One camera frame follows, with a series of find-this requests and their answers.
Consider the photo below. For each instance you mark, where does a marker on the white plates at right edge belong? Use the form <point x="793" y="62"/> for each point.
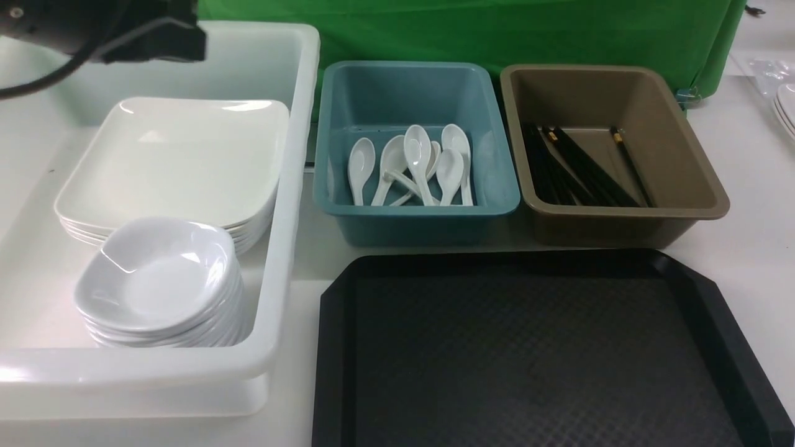
<point x="783" y="107"/>

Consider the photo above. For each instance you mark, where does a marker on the black chopsticks bundle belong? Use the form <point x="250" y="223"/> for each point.
<point x="564" y="174"/>

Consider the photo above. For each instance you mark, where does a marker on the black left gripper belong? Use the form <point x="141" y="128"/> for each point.
<point x="156" y="30"/>

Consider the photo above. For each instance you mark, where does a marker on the white small bowl stack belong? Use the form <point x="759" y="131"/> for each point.
<point x="221" y="329"/>

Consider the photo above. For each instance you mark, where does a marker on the black chopstick gold band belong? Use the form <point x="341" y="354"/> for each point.
<point x="634" y="172"/>

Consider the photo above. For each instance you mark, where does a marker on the black serving tray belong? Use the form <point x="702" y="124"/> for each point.
<point x="536" y="348"/>

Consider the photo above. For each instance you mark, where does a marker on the large white plastic tub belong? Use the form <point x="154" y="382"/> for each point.
<point x="50" y="369"/>

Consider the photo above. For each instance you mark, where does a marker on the white spoon far left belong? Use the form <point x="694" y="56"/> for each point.
<point x="360" y="166"/>

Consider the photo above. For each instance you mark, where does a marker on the white square plate stack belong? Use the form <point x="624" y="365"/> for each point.
<point x="245" y="235"/>

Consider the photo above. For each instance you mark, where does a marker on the teal plastic bin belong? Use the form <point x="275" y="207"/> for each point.
<point x="379" y="100"/>

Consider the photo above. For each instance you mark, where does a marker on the green backdrop cloth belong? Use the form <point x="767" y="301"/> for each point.
<point x="686" y="42"/>

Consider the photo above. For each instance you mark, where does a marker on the top white small bowl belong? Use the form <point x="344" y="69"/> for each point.
<point x="157" y="274"/>

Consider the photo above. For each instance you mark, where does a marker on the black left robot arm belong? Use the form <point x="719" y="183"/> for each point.
<point x="63" y="26"/>

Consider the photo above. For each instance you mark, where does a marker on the clear plastic bag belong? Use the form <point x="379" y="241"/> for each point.
<point x="769" y="75"/>

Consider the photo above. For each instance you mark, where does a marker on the white square rice plate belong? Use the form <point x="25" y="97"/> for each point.
<point x="217" y="162"/>

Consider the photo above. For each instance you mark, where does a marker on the white spoon far right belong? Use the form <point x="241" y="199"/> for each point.
<point x="454" y="138"/>

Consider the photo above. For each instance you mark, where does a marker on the brown plastic bin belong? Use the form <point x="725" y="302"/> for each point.
<point x="586" y="101"/>

